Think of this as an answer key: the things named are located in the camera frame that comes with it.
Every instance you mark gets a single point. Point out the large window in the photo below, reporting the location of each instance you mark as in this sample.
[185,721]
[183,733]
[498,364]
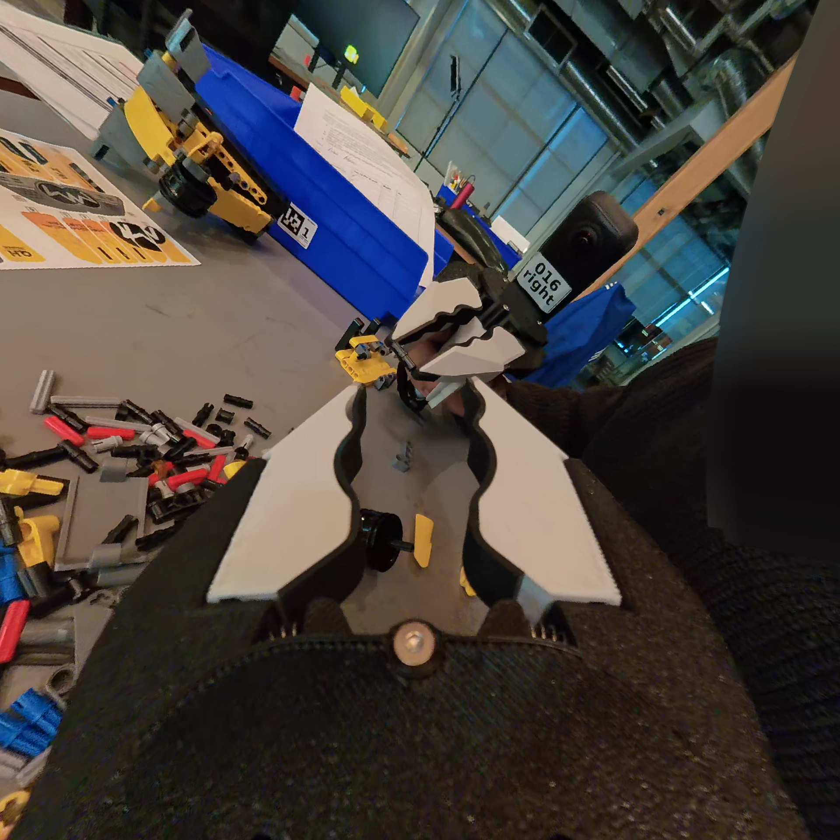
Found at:
[512,111]

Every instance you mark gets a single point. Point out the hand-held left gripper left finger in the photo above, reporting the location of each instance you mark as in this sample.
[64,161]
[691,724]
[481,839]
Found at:
[289,512]

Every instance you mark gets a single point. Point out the yellow building piece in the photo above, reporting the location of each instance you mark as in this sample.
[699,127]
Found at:
[364,108]

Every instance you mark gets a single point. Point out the cup of pens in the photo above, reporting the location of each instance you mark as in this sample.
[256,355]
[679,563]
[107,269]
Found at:
[463,190]

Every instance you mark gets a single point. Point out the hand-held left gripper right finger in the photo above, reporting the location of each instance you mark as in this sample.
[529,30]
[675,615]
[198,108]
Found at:
[544,525]

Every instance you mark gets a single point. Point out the small yellow block assembly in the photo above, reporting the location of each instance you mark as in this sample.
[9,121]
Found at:
[364,358]

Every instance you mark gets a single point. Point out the pile of plastic building pieces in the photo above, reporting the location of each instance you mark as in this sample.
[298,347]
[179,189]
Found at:
[98,499]

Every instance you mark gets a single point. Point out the printed white paper sheet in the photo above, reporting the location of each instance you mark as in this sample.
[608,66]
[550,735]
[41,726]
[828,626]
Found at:
[367,177]

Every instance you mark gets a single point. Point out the small grey building piece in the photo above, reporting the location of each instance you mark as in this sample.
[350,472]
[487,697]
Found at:
[403,457]

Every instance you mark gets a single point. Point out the partly built yellow toy model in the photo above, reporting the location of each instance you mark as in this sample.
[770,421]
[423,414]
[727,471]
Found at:
[190,157]

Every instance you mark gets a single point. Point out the person's right forearm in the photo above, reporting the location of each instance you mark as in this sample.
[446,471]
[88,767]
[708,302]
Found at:
[610,400]

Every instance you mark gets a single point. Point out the flat yellow piece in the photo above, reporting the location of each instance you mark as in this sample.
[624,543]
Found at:
[466,582]

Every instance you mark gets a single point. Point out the yellow grey sticker sheet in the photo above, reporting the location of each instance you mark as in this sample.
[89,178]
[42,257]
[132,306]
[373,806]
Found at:
[72,210]

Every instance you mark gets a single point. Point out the wooden desk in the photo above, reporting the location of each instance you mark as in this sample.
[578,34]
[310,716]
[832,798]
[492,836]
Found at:
[709,154]

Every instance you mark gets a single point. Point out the black monitor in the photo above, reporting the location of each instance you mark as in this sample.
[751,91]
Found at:
[354,39]

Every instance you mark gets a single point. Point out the small yellow connector piece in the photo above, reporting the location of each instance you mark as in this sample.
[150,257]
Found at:
[424,539]

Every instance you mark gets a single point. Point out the black toy wheel hub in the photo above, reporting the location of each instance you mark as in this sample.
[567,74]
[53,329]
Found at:
[377,538]

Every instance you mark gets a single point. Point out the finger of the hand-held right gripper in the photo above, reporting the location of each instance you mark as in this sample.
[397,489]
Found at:
[482,354]
[439,305]

